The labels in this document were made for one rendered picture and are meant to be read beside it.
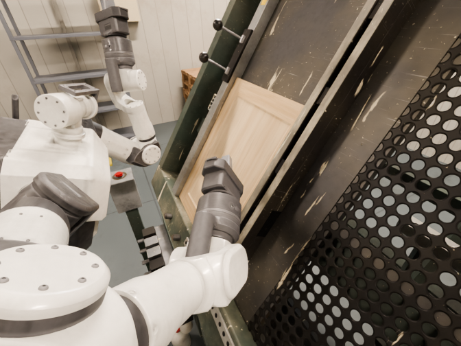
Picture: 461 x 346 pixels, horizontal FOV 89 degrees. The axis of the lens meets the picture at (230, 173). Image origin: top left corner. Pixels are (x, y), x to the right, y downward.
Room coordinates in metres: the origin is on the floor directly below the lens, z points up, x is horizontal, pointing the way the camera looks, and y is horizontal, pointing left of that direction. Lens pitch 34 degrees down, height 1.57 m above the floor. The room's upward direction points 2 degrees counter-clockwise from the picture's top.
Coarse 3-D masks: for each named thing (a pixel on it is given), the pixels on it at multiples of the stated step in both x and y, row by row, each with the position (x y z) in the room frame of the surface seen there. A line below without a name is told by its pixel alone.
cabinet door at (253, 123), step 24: (240, 96) 0.86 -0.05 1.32; (264, 96) 0.75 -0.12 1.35; (216, 120) 0.91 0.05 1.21; (240, 120) 0.79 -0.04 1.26; (264, 120) 0.69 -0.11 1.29; (288, 120) 0.61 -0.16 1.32; (216, 144) 0.82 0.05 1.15; (240, 144) 0.71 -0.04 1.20; (264, 144) 0.63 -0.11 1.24; (240, 168) 0.64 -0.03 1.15; (264, 168) 0.57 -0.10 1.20; (192, 192) 0.77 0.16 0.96; (192, 216) 0.68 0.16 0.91
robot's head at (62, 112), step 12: (48, 96) 0.45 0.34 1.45; (60, 96) 0.46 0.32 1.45; (72, 96) 0.49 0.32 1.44; (84, 96) 0.54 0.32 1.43; (36, 108) 0.45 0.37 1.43; (48, 108) 0.45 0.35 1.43; (60, 108) 0.45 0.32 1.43; (72, 108) 0.46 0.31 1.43; (84, 108) 0.51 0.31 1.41; (96, 108) 0.54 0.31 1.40; (48, 120) 0.44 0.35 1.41; (60, 120) 0.44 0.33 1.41; (72, 120) 0.46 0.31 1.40; (60, 132) 0.47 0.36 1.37; (72, 132) 0.48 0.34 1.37; (84, 132) 0.50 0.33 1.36
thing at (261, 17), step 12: (276, 0) 1.02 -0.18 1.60; (264, 12) 1.00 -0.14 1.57; (252, 24) 1.01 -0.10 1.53; (264, 24) 1.00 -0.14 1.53; (252, 36) 0.98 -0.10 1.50; (252, 48) 0.98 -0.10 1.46; (240, 60) 0.96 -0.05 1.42; (240, 72) 0.96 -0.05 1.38; (228, 84) 0.94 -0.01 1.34; (216, 96) 0.96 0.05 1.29; (216, 108) 0.91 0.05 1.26; (204, 120) 0.94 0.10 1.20; (204, 132) 0.89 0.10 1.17; (192, 156) 0.87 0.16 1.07; (192, 168) 0.86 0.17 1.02; (180, 180) 0.84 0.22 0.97; (180, 192) 0.83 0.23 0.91
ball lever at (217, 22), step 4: (216, 20) 1.00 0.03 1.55; (220, 20) 1.00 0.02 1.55; (216, 24) 0.99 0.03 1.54; (220, 24) 0.99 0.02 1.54; (216, 28) 0.99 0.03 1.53; (220, 28) 1.00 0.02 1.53; (224, 28) 1.00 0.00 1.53; (228, 32) 1.00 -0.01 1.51; (232, 32) 1.00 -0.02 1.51; (236, 36) 0.99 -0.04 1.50; (240, 36) 0.99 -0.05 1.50; (244, 36) 0.98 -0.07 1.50; (240, 40) 0.99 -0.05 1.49
